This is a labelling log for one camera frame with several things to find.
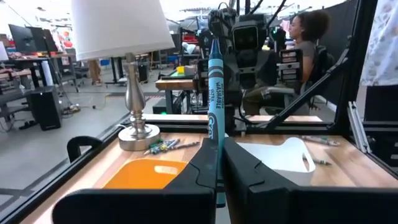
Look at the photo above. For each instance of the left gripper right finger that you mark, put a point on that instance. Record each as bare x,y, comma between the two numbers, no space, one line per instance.
295,208

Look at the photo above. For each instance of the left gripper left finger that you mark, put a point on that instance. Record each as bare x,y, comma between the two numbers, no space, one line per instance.
140,208

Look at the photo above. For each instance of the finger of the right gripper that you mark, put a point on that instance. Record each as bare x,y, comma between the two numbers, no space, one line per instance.
203,76
290,65

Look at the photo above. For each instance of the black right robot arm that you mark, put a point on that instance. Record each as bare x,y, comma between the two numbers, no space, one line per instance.
221,23

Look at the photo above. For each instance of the seated person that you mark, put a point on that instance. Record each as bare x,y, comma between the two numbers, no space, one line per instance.
306,49

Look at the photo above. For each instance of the wooden background table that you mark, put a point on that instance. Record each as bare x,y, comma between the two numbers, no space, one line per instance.
175,84

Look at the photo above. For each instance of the orange plastic bin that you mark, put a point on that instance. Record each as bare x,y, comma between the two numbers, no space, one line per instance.
136,174

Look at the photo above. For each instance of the black office chair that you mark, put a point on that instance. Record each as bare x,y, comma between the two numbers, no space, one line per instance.
325,62

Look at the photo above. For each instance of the white plastic bin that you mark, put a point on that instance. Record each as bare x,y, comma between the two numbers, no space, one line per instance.
273,155

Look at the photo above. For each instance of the yellow-green paper-wrapped crayon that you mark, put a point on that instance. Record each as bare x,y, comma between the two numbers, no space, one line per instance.
155,151

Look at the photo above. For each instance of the black partition panel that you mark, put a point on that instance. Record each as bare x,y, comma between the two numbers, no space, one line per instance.
340,31

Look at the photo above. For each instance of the tapered shade lamp chrome base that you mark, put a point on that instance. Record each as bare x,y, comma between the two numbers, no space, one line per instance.
121,28

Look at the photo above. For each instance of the white patterned cloth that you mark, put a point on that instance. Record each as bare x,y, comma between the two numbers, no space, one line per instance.
382,40

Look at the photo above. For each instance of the standing person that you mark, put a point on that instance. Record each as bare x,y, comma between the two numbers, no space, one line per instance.
94,71

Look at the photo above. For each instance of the black computer tower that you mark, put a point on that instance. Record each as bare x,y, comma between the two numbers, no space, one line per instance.
45,109

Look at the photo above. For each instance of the white paper roll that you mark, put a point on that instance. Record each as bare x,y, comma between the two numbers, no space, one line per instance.
47,73

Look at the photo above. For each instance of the black computer monitor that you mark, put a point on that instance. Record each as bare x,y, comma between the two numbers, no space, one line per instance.
21,39
46,40

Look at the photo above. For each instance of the background work desk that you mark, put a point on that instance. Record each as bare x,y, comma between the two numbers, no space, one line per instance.
31,59

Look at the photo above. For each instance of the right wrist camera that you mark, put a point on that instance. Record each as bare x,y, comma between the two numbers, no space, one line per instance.
247,37

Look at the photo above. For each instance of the black aluminium rig frame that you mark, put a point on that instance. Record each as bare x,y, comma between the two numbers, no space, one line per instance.
354,77

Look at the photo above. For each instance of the silver metal bracket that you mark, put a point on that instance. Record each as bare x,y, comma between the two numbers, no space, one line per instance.
357,124

